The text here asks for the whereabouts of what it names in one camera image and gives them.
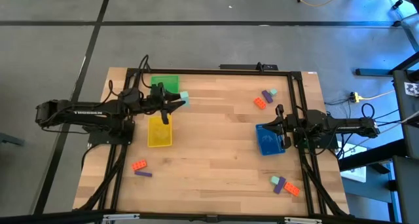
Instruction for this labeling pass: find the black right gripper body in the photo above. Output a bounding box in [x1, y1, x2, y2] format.
[276, 103, 296, 150]

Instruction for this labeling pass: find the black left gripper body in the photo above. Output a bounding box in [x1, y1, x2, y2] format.
[143, 82, 173, 125]

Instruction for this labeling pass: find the large teal foam block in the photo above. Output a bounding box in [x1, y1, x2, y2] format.
[179, 90, 191, 108]

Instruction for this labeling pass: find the orange studded toy brick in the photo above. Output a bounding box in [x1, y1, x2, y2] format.
[283, 181, 301, 197]
[132, 159, 148, 172]
[253, 96, 267, 110]

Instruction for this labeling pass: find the green plastic basket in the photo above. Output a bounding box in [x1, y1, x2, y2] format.
[150, 74, 181, 96]

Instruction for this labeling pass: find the blue plastic basket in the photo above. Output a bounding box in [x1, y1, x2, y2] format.
[255, 123, 287, 157]

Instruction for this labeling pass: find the yellow plastic basket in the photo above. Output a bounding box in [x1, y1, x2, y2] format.
[147, 115, 173, 149]

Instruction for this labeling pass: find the black diagonal beam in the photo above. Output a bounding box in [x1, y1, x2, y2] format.
[338, 139, 407, 172]

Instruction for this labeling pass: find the dark blue floor bar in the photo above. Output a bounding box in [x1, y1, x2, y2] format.
[355, 67, 393, 77]

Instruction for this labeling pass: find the grey cabinet with tag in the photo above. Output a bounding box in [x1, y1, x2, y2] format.
[392, 69, 419, 159]

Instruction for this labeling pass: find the black and white marker tag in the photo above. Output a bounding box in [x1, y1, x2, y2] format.
[404, 82, 419, 97]

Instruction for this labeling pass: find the plain grey cabinet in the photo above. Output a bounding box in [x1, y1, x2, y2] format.
[392, 155, 419, 224]

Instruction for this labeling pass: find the black overhead beam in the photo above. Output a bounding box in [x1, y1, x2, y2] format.
[0, 210, 403, 224]

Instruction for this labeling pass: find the grey furniture foot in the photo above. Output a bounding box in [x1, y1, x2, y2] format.
[0, 132, 26, 147]

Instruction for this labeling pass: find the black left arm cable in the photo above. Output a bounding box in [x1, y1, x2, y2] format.
[138, 54, 152, 88]

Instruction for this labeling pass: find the black aluminium table frame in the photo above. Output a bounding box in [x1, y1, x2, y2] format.
[73, 67, 351, 218]

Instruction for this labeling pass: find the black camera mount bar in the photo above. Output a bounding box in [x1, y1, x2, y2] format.
[219, 63, 280, 71]

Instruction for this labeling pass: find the yellow power plug with cable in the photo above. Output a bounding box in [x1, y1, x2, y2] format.
[349, 89, 396, 103]

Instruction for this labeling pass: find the black right arm cable loop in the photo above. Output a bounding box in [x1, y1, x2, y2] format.
[361, 102, 376, 119]

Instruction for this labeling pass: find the silver metal bracket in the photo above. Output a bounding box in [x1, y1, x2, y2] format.
[101, 213, 141, 223]
[283, 216, 323, 224]

